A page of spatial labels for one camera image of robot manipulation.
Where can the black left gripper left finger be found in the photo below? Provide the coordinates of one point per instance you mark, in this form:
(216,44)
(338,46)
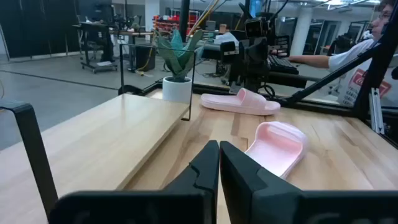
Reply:
(199,186)

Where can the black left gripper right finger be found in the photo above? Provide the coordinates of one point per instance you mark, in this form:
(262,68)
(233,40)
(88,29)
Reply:
(245,193)

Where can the pink slide sandal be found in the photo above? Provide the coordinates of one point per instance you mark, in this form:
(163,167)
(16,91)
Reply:
(280,149)
(245,102)

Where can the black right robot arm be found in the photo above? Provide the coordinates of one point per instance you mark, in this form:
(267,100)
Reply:
(248,82)

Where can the backlit computer keyboard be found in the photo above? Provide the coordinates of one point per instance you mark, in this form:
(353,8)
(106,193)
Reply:
(281,63)

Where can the white plastic bag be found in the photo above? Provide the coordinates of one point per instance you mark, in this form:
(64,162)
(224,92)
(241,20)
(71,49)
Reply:
(226,38)

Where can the small cardboard box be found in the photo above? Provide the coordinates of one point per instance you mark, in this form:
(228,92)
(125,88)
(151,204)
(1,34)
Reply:
(223,28)

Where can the dark grey keyboard desk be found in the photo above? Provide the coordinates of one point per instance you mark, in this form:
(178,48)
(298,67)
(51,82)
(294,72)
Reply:
(289,80)

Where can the white pillar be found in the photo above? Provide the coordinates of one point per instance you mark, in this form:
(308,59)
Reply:
(301,31)

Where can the teal plant white pot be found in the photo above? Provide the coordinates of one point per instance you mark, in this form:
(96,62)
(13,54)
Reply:
(177,90)

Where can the black office chair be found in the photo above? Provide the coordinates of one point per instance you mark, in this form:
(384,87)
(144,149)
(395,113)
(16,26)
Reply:
(340,45)

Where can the person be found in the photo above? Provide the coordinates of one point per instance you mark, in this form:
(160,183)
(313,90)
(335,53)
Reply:
(345,57)

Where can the red storage bin rack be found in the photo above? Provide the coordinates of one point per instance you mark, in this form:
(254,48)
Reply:
(164,25)

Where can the red white banner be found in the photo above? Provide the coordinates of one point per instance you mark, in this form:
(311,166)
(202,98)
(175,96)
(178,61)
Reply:
(357,81)

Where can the wooden background table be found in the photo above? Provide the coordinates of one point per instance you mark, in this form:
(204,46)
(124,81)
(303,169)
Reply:
(130,33)

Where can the black rolling desk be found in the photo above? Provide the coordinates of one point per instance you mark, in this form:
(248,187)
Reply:
(102,40)

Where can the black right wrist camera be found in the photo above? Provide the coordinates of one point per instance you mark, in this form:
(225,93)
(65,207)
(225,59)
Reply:
(255,28)

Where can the wooden shelf black metal frame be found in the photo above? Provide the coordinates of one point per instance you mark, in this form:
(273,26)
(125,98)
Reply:
(93,140)

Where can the silver aluminium bracket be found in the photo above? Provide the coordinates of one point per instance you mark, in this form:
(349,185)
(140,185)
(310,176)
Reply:
(376,112)

